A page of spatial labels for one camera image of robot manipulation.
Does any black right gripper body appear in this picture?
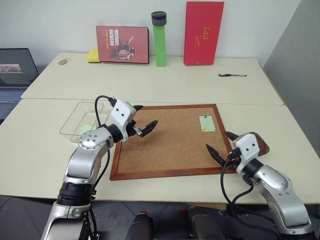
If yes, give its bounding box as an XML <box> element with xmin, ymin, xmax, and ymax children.
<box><xmin>224</xmin><ymin>139</ymin><xmax>241</xmax><ymax>168</ymax></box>

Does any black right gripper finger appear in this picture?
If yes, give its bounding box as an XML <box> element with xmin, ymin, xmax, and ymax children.
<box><xmin>223</xmin><ymin>130</ymin><xmax>239</xmax><ymax>144</ymax></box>
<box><xmin>205</xmin><ymin>143</ymin><xmax>227</xmax><ymax>167</ymax></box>

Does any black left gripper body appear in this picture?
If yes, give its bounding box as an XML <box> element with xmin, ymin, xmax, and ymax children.
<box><xmin>125</xmin><ymin>120</ymin><xmax>140</xmax><ymax>141</ymax></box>

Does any wood framed cork board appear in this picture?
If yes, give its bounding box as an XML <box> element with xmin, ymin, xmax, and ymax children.
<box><xmin>109</xmin><ymin>103</ymin><xmax>241</xmax><ymax>182</ymax></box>

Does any light green paper note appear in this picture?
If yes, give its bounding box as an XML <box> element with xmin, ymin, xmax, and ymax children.
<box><xmin>198</xmin><ymin>115</ymin><xmax>217</xmax><ymax>133</ymax></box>

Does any brown wooden dish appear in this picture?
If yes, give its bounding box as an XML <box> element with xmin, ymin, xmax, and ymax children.
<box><xmin>250</xmin><ymin>131</ymin><xmax>271</xmax><ymax>159</ymax></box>

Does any clear plastic tray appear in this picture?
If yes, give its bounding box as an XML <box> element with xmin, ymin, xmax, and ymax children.
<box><xmin>59</xmin><ymin>101</ymin><xmax>113</xmax><ymax>144</ymax></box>

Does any black pen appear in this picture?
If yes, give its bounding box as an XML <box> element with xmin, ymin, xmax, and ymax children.
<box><xmin>217</xmin><ymin>73</ymin><xmax>248</xmax><ymax>79</ymax></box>

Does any red Michael Jackson book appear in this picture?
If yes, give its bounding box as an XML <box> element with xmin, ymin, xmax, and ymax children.
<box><xmin>95</xmin><ymin>25</ymin><xmax>151</xmax><ymax>65</ymax></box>

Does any green bottle with grey cap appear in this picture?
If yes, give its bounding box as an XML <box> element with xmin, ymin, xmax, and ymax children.
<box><xmin>150</xmin><ymin>11</ymin><xmax>168</xmax><ymax>68</ymax></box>

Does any large dark rounded shape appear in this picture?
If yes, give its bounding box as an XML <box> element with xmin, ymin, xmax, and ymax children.
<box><xmin>187</xmin><ymin>205</ymin><xmax>228</xmax><ymax>240</ymax></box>

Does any yellow sponge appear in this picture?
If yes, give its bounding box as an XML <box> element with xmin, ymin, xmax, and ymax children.
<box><xmin>86</xmin><ymin>48</ymin><xmax>101</xmax><ymax>64</ymax></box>

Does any grey partition panel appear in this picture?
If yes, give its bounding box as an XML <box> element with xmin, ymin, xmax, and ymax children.
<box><xmin>261</xmin><ymin>0</ymin><xmax>320</xmax><ymax>161</ymax></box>

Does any dark rounded shape with red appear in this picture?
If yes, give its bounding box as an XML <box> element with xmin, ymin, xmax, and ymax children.
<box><xmin>124</xmin><ymin>210</ymin><xmax>154</xmax><ymax>240</ymax></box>

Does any tall red book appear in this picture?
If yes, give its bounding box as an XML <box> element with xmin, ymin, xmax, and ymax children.
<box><xmin>183</xmin><ymin>1</ymin><xmax>225</xmax><ymax>67</ymax></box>

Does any dark laptop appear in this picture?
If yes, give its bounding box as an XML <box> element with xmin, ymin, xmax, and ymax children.
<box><xmin>0</xmin><ymin>47</ymin><xmax>40</xmax><ymax>121</ymax></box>

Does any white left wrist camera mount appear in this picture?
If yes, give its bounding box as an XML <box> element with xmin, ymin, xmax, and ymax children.
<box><xmin>110</xmin><ymin>99</ymin><xmax>138</xmax><ymax>133</ymax></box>

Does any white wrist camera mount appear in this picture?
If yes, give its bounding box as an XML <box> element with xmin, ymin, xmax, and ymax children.
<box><xmin>110</xmin><ymin>99</ymin><xmax>138</xmax><ymax>133</ymax></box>
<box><xmin>232</xmin><ymin>133</ymin><xmax>260</xmax><ymax>174</ymax></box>

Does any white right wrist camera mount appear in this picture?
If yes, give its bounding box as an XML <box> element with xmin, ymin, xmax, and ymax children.
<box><xmin>232</xmin><ymin>133</ymin><xmax>260</xmax><ymax>174</ymax></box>

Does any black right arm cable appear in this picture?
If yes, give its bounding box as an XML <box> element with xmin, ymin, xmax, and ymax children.
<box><xmin>219</xmin><ymin>151</ymin><xmax>278</xmax><ymax>226</ymax></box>

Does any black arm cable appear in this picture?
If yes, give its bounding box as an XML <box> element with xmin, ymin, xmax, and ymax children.
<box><xmin>86</xmin><ymin>95</ymin><xmax>116</xmax><ymax>240</ymax></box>
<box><xmin>219</xmin><ymin>151</ymin><xmax>278</xmax><ymax>226</ymax></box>

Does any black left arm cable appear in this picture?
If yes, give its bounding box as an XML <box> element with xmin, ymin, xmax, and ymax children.
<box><xmin>86</xmin><ymin>95</ymin><xmax>116</xmax><ymax>240</ymax></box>

